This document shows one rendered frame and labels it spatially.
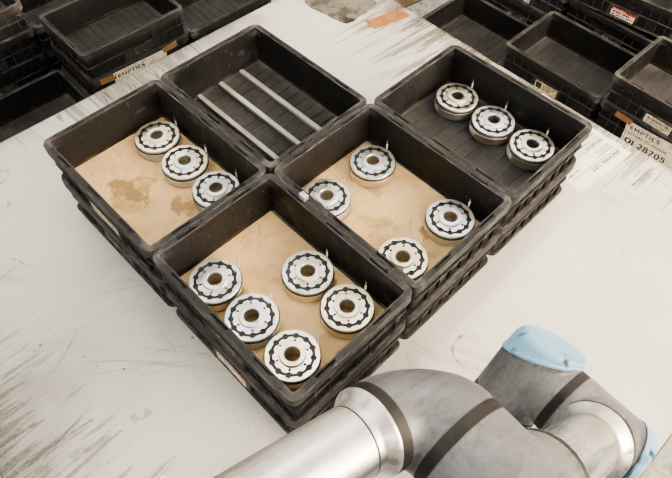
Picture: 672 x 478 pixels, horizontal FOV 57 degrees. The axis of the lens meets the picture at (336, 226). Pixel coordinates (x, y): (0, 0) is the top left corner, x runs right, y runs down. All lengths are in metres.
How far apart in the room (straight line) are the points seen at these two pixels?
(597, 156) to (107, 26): 1.73
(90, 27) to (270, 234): 1.42
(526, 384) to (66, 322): 0.94
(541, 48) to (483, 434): 2.11
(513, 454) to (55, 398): 0.98
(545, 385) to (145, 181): 0.93
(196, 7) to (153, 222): 1.49
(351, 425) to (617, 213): 1.17
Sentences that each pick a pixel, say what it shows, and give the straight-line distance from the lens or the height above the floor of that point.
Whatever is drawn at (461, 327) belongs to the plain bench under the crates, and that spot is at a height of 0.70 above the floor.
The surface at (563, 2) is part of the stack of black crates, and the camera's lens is 2.72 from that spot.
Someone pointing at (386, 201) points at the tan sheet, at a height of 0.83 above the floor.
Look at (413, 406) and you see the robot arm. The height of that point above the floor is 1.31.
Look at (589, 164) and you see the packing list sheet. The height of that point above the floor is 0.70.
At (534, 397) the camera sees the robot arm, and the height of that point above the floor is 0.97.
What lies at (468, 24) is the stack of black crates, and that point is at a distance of 2.84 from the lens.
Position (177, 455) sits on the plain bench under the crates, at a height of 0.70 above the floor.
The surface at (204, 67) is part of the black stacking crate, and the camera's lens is 1.59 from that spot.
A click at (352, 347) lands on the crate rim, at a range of 1.07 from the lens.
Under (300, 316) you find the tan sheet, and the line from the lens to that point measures 1.21.
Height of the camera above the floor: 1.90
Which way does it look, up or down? 54 degrees down
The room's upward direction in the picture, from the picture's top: 1 degrees clockwise
